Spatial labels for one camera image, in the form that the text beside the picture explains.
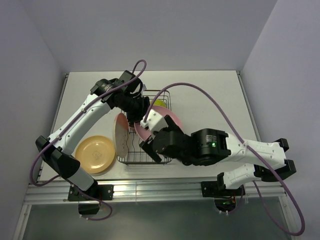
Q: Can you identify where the pink plastic plate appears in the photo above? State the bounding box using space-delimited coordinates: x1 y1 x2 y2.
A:
134 105 182 141

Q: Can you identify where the pink cream floral plate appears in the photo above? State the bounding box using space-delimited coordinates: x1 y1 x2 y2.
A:
112 113 129 158

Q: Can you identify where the yellow-green bowl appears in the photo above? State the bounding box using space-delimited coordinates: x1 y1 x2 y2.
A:
153 99 167 108

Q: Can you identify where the orange plastic plate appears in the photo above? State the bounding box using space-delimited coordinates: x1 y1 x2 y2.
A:
75 135 116 174

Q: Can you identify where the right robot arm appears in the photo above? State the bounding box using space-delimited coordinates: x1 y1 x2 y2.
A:
139 112 297 195

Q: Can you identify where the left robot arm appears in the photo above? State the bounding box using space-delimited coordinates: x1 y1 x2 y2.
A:
35 70 149 200

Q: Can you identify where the wire dish rack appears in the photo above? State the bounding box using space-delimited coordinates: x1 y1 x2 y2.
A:
117 89 174 165

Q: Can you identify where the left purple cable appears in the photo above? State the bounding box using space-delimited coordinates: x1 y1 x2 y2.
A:
29 59 147 188

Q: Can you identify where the purple cable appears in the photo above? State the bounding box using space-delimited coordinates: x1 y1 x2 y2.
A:
29 59 147 188
143 82 306 236

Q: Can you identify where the aluminium frame rail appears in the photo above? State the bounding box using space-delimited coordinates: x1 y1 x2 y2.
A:
24 176 287 205

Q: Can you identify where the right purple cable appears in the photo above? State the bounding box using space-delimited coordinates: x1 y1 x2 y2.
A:
143 82 306 236

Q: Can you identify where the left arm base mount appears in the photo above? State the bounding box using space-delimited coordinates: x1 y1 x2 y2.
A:
67 184 114 221

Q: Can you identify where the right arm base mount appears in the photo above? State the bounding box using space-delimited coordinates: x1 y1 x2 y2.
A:
200 181 246 216

